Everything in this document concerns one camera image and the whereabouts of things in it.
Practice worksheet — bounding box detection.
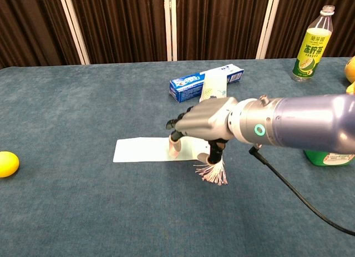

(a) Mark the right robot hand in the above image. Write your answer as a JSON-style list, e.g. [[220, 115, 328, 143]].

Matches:
[[165, 97, 239, 165]]

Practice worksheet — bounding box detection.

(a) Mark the white flower paper cup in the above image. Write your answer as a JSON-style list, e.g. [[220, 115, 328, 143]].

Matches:
[[199, 69, 229, 103]]

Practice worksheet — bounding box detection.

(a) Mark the blue toothpaste box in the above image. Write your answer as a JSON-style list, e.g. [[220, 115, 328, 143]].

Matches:
[[169, 63, 245, 104]]

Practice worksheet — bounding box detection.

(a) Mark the pink white bookmark tassel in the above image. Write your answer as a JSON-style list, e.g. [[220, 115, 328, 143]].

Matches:
[[193, 159, 229, 187]]

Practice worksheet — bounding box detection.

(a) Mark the white paper bookmark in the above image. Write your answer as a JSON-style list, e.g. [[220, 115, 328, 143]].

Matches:
[[112, 136, 212, 164]]

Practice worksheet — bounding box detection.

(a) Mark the brown folding screen panel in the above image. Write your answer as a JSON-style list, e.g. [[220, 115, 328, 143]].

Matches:
[[260, 0, 355, 60], [65, 0, 173, 65], [171, 0, 271, 62], [0, 0, 84, 70]]

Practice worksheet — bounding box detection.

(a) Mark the lemon tea plastic bottle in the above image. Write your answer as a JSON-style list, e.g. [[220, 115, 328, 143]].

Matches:
[[291, 4, 336, 83]]

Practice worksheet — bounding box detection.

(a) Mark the green box yellow lid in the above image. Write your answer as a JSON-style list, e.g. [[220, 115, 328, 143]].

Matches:
[[303, 149, 355, 167]]

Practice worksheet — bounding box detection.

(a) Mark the yellow plush toy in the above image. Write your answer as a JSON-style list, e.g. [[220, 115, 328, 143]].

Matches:
[[343, 56, 355, 95]]

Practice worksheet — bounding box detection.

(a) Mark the yellow ball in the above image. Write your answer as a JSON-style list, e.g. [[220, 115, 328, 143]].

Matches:
[[0, 151, 21, 179]]

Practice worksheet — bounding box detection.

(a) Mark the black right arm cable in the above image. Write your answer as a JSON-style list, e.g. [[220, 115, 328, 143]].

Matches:
[[248, 145, 355, 237]]

